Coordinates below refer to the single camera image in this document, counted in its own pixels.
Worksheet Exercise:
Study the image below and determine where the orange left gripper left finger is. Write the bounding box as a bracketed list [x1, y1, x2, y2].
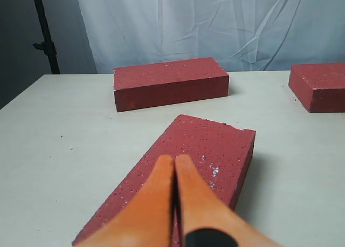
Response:
[77, 155, 173, 246]

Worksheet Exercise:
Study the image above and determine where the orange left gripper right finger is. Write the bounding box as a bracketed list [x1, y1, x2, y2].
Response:
[175, 154, 275, 246]

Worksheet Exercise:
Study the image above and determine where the red brick chipped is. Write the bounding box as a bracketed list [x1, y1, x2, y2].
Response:
[72, 114, 256, 246]

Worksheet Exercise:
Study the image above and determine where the red brick second row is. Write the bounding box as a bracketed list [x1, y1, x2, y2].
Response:
[288, 63, 344, 113]

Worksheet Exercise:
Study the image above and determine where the red brick far left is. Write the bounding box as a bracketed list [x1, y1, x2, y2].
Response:
[114, 57, 230, 112]

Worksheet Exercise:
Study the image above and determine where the white backdrop cloth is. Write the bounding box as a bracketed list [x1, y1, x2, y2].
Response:
[78, 0, 344, 73]

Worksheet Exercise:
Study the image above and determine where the black light stand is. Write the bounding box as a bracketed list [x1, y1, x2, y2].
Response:
[33, 0, 60, 74]

